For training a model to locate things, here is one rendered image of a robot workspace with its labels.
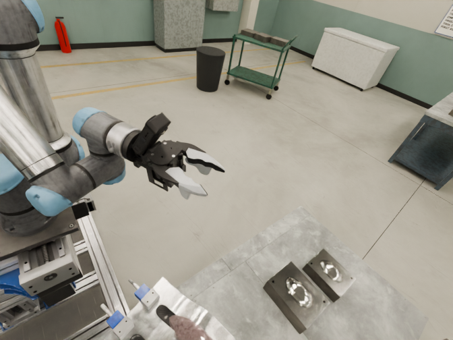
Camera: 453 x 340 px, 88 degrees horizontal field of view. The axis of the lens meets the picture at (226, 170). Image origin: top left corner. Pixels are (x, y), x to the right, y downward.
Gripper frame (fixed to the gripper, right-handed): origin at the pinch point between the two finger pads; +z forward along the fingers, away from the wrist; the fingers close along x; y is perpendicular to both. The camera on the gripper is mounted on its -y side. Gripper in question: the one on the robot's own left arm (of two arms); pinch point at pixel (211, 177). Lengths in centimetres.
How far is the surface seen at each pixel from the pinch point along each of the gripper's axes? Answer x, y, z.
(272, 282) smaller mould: -11, 60, 25
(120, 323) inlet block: 27, 54, -14
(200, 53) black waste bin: -296, 127, -190
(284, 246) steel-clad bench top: -34, 71, 25
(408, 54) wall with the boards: -650, 150, 130
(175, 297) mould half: 12, 59, -4
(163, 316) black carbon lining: 18, 59, -4
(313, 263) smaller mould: -29, 64, 38
